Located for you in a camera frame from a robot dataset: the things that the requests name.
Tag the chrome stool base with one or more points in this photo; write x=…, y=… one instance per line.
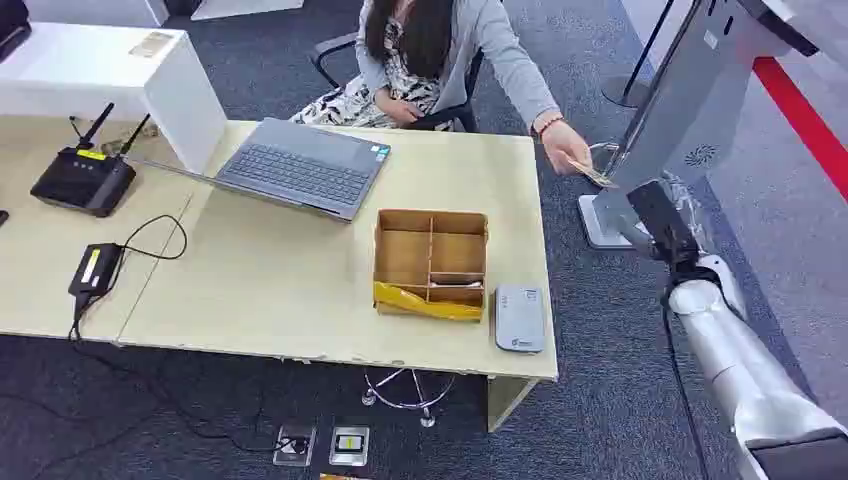
x=407, y=397

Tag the black office chair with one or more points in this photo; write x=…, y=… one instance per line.
x=457, y=116

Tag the red barrier belt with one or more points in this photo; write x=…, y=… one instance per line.
x=805, y=122

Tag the black bag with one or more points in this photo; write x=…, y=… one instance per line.
x=12, y=26

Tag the black router with antennas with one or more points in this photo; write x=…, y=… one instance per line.
x=83, y=182

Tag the black stanchion post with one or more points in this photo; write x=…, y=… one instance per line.
x=639, y=66

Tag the yellow strip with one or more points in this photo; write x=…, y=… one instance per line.
x=424, y=306

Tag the grey laptop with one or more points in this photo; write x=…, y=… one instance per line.
x=305, y=169

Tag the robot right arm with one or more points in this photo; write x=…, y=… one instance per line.
x=748, y=371

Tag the beige desk leg panel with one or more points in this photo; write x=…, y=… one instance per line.
x=507, y=401

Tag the small clutter behind router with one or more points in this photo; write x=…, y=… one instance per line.
x=129, y=136

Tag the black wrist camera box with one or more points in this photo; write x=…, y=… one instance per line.
x=662, y=218

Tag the person's right hand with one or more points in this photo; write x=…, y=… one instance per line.
x=396, y=109

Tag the orange floor marker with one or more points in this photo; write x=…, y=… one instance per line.
x=341, y=477

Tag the grey card reader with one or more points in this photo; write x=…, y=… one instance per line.
x=519, y=319

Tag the silver floor socket open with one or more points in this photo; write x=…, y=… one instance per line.
x=295, y=445

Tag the wooden divided card box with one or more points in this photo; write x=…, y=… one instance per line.
x=404, y=255

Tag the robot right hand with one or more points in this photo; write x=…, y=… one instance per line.
x=632, y=228

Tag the black power adapter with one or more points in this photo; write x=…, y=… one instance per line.
x=96, y=270

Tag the person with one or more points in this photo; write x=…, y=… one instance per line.
x=464, y=40

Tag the beige card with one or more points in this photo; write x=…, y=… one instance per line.
x=595, y=175

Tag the silver floor socket with plug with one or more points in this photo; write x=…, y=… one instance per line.
x=349, y=445

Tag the person's left hand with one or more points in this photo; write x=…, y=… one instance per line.
x=563, y=146

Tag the silver kiosk stand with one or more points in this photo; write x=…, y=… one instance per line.
x=682, y=106

